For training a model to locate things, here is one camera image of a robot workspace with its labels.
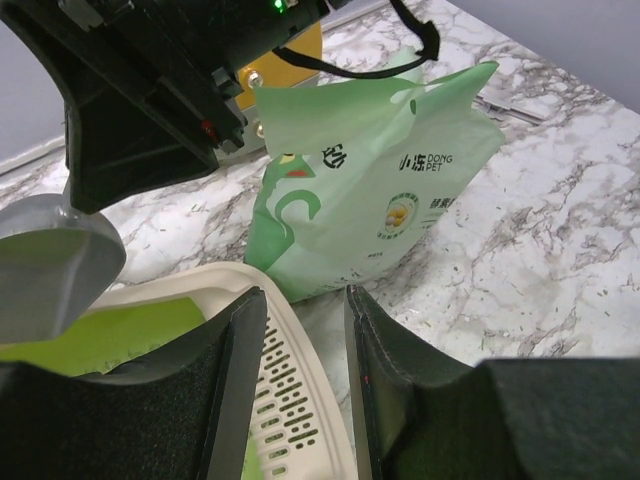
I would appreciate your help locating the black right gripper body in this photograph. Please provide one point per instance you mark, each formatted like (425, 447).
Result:
(177, 62)

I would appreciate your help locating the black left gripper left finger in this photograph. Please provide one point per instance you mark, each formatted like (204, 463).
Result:
(181, 411)

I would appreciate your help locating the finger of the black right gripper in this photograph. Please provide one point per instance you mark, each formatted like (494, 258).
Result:
(123, 134)

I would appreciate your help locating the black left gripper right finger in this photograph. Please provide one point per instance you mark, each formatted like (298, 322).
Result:
(421, 414)

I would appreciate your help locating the silver metal scoop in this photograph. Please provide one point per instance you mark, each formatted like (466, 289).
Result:
(55, 262)

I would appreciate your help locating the green cat litter bag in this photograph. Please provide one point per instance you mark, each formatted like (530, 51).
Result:
(359, 171)

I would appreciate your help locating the grey plastic bag clip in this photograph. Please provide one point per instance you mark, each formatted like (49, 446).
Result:
(499, 109)

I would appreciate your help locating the green cat litter pellets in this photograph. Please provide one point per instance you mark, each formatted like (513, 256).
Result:
(259, 460)

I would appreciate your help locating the beige green litter box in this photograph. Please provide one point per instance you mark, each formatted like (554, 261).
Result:
(294, 401)

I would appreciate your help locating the cream round drawer cabinet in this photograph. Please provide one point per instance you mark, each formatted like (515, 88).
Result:
(268, 71)

